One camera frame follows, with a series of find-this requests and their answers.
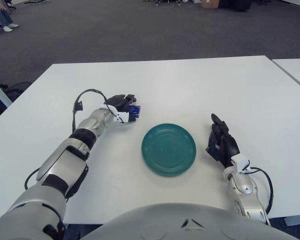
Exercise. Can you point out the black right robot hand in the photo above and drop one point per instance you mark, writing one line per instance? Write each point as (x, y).
(227, 145)

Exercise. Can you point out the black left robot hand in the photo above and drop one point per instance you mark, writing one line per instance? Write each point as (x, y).
(118, 101)

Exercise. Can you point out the blue gum pack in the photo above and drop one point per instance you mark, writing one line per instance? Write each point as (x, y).
(135, 111)

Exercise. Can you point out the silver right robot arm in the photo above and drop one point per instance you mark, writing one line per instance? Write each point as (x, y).
(247, 197)

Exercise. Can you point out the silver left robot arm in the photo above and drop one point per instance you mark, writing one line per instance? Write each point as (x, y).
(65, 160)

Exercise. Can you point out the green round plate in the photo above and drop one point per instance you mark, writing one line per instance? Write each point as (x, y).
(168, 150)

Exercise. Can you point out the grey robot torso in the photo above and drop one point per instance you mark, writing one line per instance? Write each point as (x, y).
(185, 225)

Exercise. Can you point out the wheeled metal rack base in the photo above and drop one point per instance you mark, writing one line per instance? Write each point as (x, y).
(173, 2)

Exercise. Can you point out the white table leg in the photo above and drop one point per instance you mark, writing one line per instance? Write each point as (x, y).
(0, 92)

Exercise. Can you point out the brown cardboard box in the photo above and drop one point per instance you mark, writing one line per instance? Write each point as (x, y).
(209, 3)

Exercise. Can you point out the black cabinet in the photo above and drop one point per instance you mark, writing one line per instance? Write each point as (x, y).
(236, 5)

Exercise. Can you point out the seated person in jeans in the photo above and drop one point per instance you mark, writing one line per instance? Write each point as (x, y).
(2, 15)

